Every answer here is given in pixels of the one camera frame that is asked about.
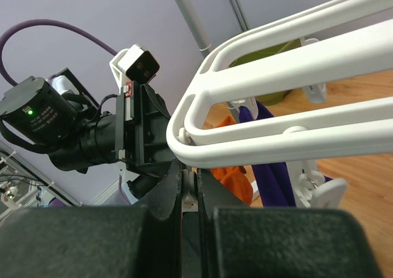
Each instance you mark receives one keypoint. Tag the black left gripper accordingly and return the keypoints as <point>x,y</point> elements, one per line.
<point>141,120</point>

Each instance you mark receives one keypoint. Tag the orange sock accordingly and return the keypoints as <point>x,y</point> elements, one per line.
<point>234,179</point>

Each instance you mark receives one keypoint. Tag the white clip sock hanger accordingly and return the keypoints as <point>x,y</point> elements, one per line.
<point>282,67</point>

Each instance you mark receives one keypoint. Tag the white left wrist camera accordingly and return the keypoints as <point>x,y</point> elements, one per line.
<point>133,64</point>

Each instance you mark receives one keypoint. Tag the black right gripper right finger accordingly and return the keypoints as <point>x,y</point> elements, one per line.
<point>239,241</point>

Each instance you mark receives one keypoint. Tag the purple cloth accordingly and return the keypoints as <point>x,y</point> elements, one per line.
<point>272,179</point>

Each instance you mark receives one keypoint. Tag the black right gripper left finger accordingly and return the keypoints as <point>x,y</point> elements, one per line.
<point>142,240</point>

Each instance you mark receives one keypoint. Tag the white and grey drying rack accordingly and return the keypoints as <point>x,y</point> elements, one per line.
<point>195,26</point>

